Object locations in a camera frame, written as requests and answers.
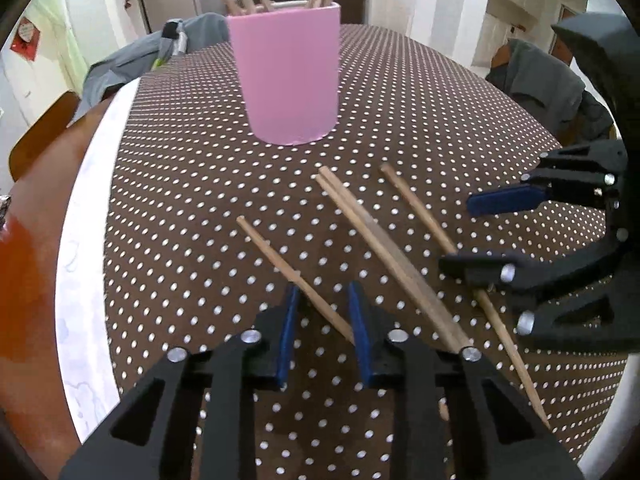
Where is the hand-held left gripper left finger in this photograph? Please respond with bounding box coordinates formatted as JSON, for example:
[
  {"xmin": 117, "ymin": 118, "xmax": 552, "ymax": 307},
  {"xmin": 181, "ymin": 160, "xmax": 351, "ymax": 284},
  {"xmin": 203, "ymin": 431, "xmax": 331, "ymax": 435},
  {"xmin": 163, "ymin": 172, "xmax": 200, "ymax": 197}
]
[{"xmin": 59, "ymin": 284, "xmax": 302, "ymax": 480}]

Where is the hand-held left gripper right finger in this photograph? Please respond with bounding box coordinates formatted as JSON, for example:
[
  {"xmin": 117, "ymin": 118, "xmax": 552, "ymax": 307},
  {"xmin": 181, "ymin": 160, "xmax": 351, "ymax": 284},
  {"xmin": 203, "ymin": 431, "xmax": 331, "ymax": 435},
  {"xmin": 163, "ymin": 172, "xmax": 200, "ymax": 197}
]
[{"xmin": 348, "ymin": 281, "xmax": 586, "ymax": 480}]

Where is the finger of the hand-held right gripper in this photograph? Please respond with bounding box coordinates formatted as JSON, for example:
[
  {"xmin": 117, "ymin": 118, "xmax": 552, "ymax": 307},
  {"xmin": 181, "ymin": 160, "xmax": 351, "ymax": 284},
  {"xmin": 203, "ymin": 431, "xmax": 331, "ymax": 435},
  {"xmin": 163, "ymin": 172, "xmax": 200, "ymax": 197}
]
[
  {"xmin": 438, "ymin": 230, "xmax": 632, "ymax": 356},
  {"xmin": 466, "ymin": 141, "xmax": 630, "ymax": 218}
]

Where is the long wooden chopstick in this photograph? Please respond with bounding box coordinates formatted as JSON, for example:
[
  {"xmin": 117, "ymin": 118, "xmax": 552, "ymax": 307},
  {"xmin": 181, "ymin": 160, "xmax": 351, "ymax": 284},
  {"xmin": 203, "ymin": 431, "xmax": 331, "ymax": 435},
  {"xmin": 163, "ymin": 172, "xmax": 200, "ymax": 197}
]
[
  {"xmin": 320, "ymin": 166, "xmax": 475, "ymax": 348},
  {"xmin": 236, "ymin": 216, "xmax": 357, "ymax": 346},
  {"xmin": 380, "ymin": 162, "xmax": 552, "ymax": 430},
  {"xmin": 315, "ymin": 174, "xmax": 463, "ymax": 353}
]

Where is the pink cup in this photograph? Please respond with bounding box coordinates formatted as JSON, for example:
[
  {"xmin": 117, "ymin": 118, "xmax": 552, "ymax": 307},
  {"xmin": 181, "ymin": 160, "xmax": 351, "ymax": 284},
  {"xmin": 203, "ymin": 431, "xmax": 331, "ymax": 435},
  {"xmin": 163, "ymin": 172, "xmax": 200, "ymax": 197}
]
[{"xmin": 226, "ymin": 1, "xmax": 342, "ymax": 146}]

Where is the brown wooden door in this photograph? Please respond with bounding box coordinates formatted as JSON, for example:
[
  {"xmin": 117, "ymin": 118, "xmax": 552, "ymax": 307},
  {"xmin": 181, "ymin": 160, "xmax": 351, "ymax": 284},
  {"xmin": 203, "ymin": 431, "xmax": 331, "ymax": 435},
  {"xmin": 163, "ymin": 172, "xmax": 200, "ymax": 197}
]
[{"xmin": 550, "ymin": 4, "xmax": 576, "ymax": 56}]

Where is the dark grey jacket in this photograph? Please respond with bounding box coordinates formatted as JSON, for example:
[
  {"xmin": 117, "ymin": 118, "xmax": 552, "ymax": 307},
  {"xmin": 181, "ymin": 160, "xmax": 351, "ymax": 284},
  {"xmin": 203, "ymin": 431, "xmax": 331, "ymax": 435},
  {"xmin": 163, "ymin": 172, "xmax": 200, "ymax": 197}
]
[{"xmin": 485, "ymin": 39, "xmax": 615, "ymax": 148}]

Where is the brown polka dot tablecloth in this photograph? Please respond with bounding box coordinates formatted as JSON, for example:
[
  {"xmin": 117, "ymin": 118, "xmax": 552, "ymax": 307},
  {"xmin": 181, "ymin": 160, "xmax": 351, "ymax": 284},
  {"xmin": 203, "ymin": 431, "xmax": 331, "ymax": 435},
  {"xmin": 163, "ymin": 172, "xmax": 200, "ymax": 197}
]
[{"xmin": 102, "ymin": 22, "xmax": 631, "ymax": 480}]

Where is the white plastic table sheet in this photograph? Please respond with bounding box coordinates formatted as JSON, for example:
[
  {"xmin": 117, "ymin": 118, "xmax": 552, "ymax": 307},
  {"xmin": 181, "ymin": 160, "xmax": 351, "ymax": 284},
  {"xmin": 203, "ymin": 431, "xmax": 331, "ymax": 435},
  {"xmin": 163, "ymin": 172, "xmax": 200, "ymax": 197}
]
[{"xmin": 54, "ymin": 77, "xmax": 143, "ymax": 446}]

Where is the dark wooden desk cabinet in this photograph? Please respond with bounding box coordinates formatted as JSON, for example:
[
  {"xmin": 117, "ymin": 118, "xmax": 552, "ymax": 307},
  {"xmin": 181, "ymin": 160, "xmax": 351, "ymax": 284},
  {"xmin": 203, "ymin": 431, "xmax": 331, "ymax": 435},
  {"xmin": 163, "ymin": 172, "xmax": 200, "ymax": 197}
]
[{"xmin": 270, "ymin": 0, "xmax": 371, "ymax": 25}]

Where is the light grey jacket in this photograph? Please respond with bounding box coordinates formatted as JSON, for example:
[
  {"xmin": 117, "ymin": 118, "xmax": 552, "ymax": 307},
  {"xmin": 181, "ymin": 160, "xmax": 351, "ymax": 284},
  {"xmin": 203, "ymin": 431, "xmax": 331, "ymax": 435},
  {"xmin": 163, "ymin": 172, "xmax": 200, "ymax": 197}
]
[{"xmin": 82, "ymin": 12, "xmax": 231, "ymax": 106}]

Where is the light green curtain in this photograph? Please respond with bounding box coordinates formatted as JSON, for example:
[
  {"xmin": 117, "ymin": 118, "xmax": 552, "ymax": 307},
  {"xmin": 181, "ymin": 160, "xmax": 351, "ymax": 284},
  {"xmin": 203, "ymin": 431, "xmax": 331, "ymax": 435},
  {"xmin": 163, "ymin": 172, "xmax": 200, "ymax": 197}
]
[{"xmin": 30, "ymin": 0, "xmax": 86, "ymax": 91}]

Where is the white wall cupboard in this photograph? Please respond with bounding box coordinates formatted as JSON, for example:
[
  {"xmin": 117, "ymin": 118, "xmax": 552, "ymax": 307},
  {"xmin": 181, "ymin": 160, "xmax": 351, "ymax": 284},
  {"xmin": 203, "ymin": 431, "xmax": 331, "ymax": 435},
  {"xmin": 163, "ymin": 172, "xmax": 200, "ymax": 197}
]
[{"xmin": 472, "ymin": 0, "xmax": 591, "ymax": 68}]

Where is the red diamond wall decoration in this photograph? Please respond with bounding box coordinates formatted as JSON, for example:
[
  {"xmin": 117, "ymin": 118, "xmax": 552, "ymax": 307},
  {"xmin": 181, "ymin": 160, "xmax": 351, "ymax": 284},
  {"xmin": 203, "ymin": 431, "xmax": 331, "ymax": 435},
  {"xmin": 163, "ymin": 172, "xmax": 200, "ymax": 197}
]
[{"xmin": 10, "ymin": 16, "xmax": 42, "ymax": 62}]

